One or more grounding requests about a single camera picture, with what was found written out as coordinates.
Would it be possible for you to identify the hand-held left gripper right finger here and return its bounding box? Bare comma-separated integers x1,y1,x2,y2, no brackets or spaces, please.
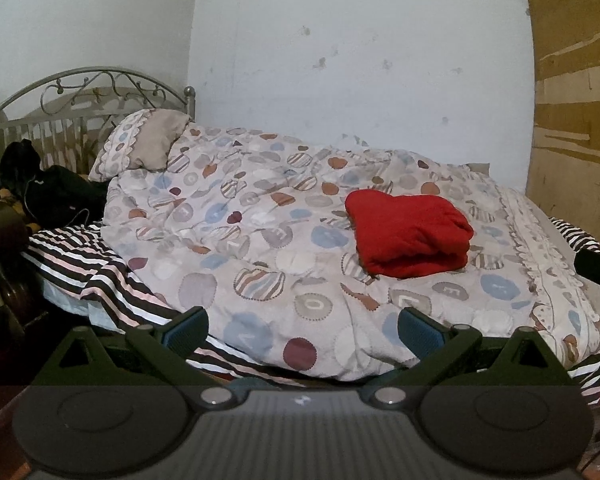
367,307,567,406

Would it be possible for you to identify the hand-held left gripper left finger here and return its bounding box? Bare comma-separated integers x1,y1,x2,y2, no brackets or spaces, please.
37,306,235,406

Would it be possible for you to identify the red sweater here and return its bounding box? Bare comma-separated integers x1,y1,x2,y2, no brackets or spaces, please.
345,189,475,279

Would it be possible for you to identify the pile of dark clothes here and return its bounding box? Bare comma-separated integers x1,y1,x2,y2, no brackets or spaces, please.
0,140,108,231

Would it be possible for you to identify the teal cloth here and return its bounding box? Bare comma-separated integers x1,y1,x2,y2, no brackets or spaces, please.
227,374,306,393

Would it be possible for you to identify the striped bedsheet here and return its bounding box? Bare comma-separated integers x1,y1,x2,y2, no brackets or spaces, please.
20,217,600,406

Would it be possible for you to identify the circle print comforter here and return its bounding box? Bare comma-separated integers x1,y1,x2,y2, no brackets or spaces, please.
100,125,600,381

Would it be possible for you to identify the plywood board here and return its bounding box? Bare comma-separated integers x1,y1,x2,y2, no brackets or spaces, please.
522,0,600,211

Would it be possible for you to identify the beige pillow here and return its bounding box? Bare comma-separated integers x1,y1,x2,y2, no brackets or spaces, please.
88,108,192,183

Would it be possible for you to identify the metal bed headboard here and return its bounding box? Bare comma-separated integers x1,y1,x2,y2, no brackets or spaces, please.
0,66,197,181

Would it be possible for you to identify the white cable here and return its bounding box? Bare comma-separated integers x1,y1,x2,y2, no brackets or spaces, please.
22,174,90,227

